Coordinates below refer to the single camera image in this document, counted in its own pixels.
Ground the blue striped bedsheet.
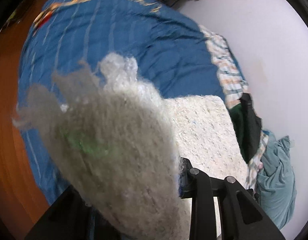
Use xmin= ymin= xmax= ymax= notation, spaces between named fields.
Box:
xmin=16 ymin=0 xmax=231 ymax=207

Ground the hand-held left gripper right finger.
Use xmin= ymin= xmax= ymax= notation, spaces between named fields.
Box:
xmin=178 ymin=157 xmax=286 ymax=240

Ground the plaid bedsheet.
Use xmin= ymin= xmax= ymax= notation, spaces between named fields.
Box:
xmin=199 ymin=26 xmax=268 ymax=189

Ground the black folded jacket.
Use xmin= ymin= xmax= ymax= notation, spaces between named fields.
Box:
xmin=240 ymin=94 xmax=264 ymax=164

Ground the dark green garment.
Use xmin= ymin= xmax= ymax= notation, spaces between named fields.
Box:
xmin=230 ymin=104 xmax=247 ymax=155

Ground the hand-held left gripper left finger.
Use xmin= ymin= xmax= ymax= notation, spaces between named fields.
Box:
xmin=25 ymin=185 xmax=127 ymax=240

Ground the white tweed jacket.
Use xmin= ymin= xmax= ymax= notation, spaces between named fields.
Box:
xmin=12 ymin=51 xmax=252 ymax=240

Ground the teal cloth garment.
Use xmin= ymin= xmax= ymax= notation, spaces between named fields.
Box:
xmin=255 ymin=129 xmax=297 ymax=230

